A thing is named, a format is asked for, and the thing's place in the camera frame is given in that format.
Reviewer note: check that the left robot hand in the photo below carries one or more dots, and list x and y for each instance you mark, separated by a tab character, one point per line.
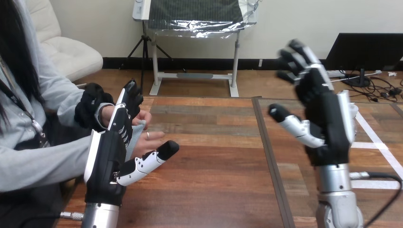
105	157

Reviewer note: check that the person's hand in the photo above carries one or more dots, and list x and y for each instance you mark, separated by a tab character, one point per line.
143	117
148	142

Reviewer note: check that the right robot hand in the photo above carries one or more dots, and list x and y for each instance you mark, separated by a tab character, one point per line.
327	126

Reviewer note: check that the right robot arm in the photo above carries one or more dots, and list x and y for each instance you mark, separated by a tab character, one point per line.
337	195

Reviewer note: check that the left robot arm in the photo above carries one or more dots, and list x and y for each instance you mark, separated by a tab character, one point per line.
100	217

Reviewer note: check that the person's forearm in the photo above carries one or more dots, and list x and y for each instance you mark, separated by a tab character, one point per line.
67	110
37	163

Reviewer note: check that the person's body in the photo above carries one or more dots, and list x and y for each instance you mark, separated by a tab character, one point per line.
19	104

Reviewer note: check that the white power strip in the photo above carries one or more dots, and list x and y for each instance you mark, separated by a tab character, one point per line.
337	74

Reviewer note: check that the white desk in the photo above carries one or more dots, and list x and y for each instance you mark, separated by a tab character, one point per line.
193	76

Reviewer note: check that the black tripod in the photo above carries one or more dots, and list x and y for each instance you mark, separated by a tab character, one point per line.
144	47

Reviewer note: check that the dark screen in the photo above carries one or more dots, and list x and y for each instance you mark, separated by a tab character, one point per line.
365	50

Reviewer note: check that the white cushioned chair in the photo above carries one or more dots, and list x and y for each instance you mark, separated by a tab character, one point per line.
71	53

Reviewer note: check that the foil sheet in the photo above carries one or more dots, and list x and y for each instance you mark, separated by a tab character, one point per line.
201	25

